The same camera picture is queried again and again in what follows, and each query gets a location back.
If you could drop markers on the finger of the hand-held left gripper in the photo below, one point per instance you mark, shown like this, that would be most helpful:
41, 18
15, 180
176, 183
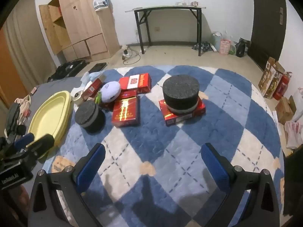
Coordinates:
24, 139
42, 141

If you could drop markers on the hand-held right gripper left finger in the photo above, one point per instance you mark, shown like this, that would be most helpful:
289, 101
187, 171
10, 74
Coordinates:
94, 163

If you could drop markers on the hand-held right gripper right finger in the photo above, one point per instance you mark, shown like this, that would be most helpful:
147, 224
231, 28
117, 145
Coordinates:
213, 165

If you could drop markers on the yellow plastic basin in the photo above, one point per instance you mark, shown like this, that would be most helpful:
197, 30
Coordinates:
49, 118

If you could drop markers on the small black foam cylinder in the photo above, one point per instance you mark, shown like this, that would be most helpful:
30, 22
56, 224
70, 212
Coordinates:
88, 115

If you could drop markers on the red carton box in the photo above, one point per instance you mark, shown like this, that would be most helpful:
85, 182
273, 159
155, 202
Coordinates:
129, 94
182, 119
125, 113
142, 80

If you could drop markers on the beige toy rice cooker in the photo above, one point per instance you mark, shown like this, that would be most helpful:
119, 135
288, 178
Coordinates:
78, 97

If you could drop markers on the red carton with tan end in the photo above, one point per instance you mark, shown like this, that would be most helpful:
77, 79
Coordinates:
91, 89

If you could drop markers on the lavender round plush pouch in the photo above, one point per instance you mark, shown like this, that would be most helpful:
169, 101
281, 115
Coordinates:
110, 91

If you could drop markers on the large black foam cylinder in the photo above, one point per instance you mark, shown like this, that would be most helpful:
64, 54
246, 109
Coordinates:
181, 92

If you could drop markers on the beige clothes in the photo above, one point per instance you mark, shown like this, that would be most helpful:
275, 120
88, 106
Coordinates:
24, 104

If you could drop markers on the small copper red box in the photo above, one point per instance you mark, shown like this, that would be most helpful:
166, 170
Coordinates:
33, 90

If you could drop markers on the blue white plaid blanket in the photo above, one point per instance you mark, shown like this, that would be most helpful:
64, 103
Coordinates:
151, 146

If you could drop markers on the orange wooden door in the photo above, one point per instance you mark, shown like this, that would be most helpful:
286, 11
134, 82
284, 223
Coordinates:
10, 71

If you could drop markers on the black flat case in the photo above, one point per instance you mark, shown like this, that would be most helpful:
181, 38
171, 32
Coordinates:
67, 69

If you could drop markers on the light blue cloth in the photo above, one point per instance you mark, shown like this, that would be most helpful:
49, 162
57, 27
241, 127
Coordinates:
91, 76

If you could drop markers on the white red plastic bag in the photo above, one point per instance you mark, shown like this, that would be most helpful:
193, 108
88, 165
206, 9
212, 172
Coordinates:
294, 130

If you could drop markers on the brown cardboard box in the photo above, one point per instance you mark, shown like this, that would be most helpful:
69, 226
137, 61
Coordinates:
284, 108

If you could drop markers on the black flat panel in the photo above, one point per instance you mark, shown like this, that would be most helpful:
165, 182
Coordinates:
98, 67

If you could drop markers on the beige curtain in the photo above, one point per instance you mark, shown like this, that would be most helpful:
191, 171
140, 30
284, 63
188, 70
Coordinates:
26, 40

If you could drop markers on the printed cardboard box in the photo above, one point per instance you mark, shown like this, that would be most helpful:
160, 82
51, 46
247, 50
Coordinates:
268, 80

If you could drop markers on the red fire extinguisher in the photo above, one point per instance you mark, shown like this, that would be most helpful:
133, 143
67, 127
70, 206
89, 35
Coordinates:
281, 87

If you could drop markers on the white power strip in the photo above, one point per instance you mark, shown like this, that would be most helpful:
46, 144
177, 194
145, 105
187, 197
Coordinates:
126, 55

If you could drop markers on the dark plaid cloth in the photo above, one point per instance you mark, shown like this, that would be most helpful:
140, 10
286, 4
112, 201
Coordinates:
203, 46

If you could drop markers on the pink shopping bag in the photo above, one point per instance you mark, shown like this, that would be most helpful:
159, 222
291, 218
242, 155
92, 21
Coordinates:
224, 46

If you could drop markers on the black bag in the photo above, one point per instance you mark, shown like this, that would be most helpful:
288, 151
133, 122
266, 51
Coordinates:
242, 48

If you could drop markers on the wooden wardrobe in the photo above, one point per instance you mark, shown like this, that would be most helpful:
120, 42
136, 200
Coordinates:
80, 16

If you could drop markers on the black door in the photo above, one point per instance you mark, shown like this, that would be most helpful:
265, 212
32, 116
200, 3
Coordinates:
267, 16

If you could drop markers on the black folding table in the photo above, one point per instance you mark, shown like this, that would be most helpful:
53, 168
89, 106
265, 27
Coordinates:
165, 7

